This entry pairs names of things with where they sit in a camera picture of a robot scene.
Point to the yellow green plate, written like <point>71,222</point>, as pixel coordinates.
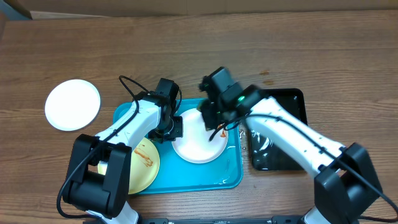
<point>145,164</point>

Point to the black water tray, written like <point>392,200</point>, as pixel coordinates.
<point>265,155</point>

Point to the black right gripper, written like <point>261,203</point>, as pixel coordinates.
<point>211,113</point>

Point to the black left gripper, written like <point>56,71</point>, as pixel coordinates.
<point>178,132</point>

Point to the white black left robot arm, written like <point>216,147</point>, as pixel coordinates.
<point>97,181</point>

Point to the white plate with sauce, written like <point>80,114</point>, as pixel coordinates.
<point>72,105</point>

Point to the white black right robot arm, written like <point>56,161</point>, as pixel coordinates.
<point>345,180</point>

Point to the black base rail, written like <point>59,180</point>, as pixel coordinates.
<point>279,219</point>

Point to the teal plastic tray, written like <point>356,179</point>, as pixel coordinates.
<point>178,175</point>

